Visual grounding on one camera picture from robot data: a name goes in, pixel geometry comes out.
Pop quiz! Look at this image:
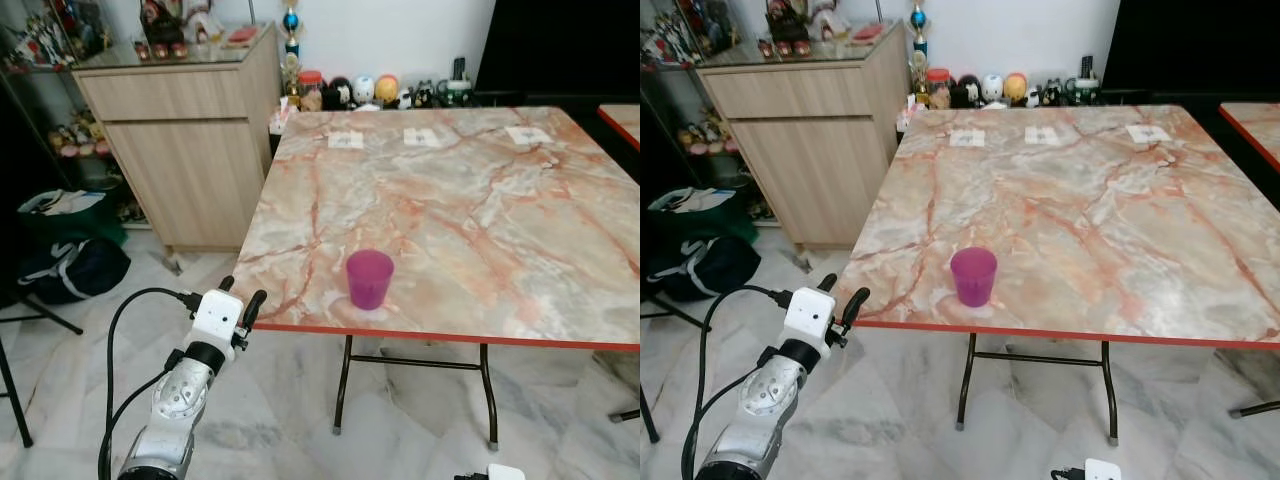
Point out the green bag with papers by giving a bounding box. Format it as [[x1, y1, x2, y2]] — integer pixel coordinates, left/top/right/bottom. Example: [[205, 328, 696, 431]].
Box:
[[17, 188, 128, 248], [645, 186, 753, 244]]

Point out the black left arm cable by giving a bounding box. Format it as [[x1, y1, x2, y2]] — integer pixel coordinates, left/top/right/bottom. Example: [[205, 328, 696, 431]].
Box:
[[681, 284, 797, 480], [97, 287, 207, 480]]

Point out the glass figurine display shelf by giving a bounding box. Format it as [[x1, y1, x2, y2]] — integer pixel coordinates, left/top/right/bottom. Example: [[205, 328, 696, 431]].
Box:
[[640, 0, 751, 213], [0, 0, 126, 216]]

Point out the black metal chair frame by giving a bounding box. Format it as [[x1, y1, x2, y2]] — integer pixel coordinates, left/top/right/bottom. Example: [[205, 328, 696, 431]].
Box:
[[640, 295, 703, 444], [0, 296, 86, 449]]

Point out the light wooden cabinet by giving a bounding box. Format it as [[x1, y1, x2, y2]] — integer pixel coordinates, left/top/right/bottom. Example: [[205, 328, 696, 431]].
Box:
[[695, 20, 908, 250], [72, 22, 284, 252]]

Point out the red edged marble table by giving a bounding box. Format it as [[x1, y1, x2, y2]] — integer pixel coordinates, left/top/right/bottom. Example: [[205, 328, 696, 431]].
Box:
[[598, 103, 641, 422], [1218, 101, 1280, 420]]

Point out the marble top folding table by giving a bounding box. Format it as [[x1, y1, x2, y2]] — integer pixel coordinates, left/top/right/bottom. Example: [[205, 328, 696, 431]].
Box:
[[832, 105, 1280, 447], [228, 106, 641, 450]]

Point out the blue and gold trophy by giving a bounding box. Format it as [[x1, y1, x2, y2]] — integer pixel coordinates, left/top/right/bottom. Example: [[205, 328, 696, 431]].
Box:
[[907, 0, 929, 59], [281, 0, 302, 61]]

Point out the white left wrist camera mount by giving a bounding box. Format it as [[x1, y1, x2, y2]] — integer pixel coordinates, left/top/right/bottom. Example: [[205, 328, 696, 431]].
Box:
[[190, 291, 247, 351], [783, 288, 839, 351]]

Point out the purple plastic cup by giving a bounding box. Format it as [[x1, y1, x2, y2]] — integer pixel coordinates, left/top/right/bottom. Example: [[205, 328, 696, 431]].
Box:
[[949, 247, 999, 308], [346, 250, 396, 311]]

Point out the dark figure with red shoes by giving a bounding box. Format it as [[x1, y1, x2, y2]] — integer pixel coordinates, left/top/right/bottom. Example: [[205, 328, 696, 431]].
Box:
[[762, 0, 816, 59], [135, 0, 191, 61]]

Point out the black sports bag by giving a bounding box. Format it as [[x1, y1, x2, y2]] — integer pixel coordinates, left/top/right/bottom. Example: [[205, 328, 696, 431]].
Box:
[[15, 235, 132, 305], [645, 233, 762, 302]]

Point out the black television screen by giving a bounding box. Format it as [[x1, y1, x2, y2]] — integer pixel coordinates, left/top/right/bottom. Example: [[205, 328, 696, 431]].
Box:
[[474, 0, 641, 98], [1100, 0, 1280, 96]]

